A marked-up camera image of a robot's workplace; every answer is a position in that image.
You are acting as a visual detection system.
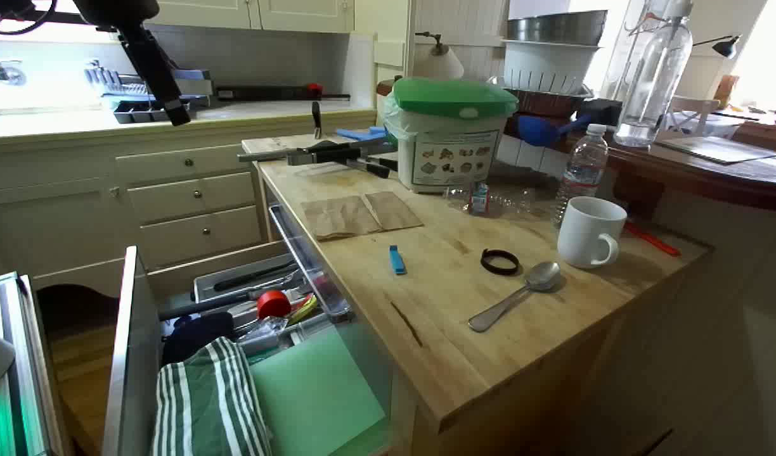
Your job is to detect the black spatula with steel handle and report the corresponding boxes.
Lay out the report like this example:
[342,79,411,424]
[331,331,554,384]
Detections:
[233,140,366,168]

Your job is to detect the red pencil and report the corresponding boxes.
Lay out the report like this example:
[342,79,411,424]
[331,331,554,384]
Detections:
[621,221,686,262]

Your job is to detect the dark ice cube tray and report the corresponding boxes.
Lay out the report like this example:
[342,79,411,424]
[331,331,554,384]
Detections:
[111,93,196,127]

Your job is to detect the white plastic colander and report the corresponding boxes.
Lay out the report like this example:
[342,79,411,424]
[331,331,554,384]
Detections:
[501,40,596,97]

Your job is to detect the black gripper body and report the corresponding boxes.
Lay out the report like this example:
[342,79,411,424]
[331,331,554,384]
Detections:
[72,0,181,107]

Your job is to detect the dark quilted pot holder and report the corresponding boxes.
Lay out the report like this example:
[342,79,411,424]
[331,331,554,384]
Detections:
[158,307,239,367]

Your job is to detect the green white striped towel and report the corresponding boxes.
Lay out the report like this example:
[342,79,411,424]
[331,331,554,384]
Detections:
[151,334,275,456]

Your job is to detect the stainless steel bowl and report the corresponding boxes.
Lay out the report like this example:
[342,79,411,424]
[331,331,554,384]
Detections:
[503,8,612,49]

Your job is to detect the grey cutlery tray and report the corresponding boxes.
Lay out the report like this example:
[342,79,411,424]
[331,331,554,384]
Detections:
[187,250,357,358]

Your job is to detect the steel fronted drawer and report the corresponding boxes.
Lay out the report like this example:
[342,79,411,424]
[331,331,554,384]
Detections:
[99,199,399,456]

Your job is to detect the large clear glass jug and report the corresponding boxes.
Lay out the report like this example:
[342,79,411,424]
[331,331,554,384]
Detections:
[605,0,697,153]

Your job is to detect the metal spoon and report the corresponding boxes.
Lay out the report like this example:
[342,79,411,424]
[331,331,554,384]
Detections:
[468,258,565,334]

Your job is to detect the white bin with green lid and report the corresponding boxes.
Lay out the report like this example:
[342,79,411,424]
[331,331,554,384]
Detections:
[381,74,522,197]

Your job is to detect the black rubber ring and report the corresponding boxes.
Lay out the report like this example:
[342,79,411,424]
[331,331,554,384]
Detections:
[478,245,522,279]

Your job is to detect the chrome faucet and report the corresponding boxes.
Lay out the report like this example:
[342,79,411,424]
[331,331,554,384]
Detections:
[0,58,29,85]

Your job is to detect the cream wall cabinet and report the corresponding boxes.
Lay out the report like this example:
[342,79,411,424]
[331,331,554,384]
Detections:
[144,0,357,36]

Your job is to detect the blue cloth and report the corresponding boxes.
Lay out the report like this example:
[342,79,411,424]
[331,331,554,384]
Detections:
[333,125,393,146]

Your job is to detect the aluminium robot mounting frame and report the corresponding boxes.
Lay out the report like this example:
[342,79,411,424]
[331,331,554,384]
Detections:
[0,269,66,456]

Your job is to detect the grey dish rack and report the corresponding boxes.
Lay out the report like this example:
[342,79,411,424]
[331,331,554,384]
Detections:
[81,58,217,101]

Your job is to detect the black desk lamp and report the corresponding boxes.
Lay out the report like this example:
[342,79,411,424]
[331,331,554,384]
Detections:
[691,34,744,61]

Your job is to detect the small glass jar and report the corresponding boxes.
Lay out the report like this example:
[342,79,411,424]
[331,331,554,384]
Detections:
[468,180,496,218]

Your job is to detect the white shade desk lamp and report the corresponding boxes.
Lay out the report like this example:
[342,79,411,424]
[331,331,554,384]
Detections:
[411,27,469,84]

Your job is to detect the brown paper sheet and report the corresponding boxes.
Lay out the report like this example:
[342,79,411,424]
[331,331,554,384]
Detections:
[300,191,427,244]

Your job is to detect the red round utensil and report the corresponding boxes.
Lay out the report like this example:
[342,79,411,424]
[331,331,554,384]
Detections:
[253,287,294,322]

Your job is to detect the yellow green utensil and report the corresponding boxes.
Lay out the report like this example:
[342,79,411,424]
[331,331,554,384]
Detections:
[286,291,322,326]

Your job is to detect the dark wooden counter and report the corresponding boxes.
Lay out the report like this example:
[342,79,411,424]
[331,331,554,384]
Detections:
[606,125,776,212]

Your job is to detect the clear plastic water bottle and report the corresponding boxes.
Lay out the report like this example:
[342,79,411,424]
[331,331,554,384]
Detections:
[556,122,614,226]

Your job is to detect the cream kitchen base cabinet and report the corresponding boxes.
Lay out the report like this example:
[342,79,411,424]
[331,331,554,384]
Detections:
[0,125,269,287]

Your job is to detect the blue bowl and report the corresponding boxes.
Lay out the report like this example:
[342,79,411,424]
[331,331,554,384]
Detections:
[512,111,575,153]

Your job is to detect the light green cutting mat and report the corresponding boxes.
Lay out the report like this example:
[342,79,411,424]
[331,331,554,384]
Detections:
[250,324,392,456]

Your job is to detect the white ceramic mug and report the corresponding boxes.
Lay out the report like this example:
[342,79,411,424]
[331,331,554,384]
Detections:
[556,194,629,273]

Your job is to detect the grey flat tray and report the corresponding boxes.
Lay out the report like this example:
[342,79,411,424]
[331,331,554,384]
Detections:
[653,132,776,168]

